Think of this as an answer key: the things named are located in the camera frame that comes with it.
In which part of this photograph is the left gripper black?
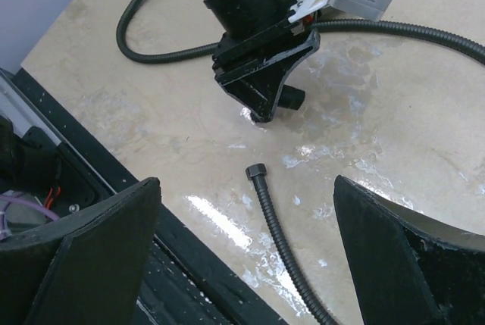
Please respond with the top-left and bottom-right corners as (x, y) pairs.
(212, 18), (321, 123)

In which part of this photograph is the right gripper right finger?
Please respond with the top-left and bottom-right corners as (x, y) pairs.
(333, 176), (484, 324)

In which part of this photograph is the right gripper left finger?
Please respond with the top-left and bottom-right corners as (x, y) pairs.
(0, 176), (162, 325)

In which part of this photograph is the dark corrugated shower hose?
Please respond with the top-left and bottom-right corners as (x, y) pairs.
(116, 0), (485, 325)

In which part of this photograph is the black T-shaped hose holder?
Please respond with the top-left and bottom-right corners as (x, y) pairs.
(277, 85), (305, 111)

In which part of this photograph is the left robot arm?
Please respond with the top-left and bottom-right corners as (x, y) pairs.
(203, 0), (320, 123)

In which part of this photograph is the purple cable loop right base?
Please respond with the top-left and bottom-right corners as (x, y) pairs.
(1, 192), (60, 241)

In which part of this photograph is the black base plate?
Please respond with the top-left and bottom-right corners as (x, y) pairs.
(0, 67), (289, 325)

